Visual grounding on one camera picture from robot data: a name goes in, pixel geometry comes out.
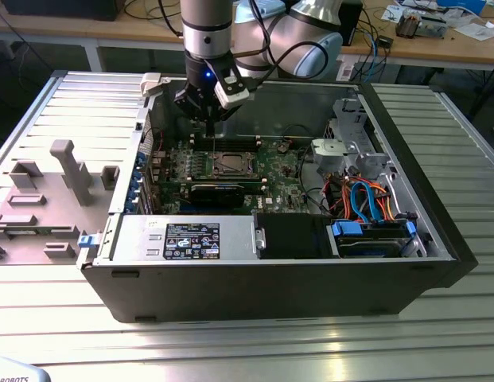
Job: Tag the grey power supply unit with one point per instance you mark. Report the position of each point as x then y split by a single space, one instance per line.
139 238

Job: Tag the hard disk in blue carrier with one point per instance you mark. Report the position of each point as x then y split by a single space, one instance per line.
346 230

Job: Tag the blue card retention clips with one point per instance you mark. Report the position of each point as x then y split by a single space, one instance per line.
137 178

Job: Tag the black plastic shroud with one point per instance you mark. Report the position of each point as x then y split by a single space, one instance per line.
294 235

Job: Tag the white printed card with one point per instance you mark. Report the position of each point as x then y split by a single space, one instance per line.
391 14

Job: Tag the black RAM slot bank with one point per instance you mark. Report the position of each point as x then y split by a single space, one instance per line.
238 145

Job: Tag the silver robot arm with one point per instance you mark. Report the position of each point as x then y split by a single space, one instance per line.
207 16

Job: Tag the tall black box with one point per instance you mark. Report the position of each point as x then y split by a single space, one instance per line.
355 28

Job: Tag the small black adapter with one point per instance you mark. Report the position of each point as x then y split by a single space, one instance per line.
383 41

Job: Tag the blue plastic case latch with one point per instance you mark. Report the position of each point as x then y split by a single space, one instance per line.
86 241

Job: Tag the grey parts rack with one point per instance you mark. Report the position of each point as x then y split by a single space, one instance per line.
51 223

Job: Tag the silver metal bracket box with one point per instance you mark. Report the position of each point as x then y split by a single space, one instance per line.
330 153

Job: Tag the white paper sheets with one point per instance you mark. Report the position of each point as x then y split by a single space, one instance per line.
475 31

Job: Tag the silver CPU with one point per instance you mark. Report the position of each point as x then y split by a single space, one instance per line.
233 164

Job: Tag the small metal device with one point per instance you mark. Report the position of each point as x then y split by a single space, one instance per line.
433 28

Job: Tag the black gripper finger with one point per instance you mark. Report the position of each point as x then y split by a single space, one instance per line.
191 104
224 112

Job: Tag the green motherboard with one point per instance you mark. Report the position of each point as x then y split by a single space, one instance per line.
278 179

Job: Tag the copper finned cooler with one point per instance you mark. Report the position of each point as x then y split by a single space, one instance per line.
407 26

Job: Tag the perforated metal drive cage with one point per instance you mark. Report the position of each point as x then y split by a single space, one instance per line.
346 115

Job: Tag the white label sheet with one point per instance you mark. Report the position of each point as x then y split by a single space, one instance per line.
345 72

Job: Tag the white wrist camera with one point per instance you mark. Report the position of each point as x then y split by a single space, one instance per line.
232 99

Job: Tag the black graphics card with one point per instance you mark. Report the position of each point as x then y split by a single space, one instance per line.
216 196

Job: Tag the black PC case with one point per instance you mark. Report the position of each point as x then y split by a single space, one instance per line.
270 290

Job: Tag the silver metal latch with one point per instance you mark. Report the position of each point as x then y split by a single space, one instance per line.
260 238

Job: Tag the large black box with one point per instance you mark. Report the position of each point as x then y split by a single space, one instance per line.
59 10

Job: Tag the CPU socket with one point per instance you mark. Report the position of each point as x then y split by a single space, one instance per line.
215 175

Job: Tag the wooden desk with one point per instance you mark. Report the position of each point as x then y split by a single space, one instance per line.
429 47
51 30

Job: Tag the blue cardboard box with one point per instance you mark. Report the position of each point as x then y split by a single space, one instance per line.
461 6

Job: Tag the metal locking lever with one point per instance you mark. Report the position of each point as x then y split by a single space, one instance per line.
234 176
212 147

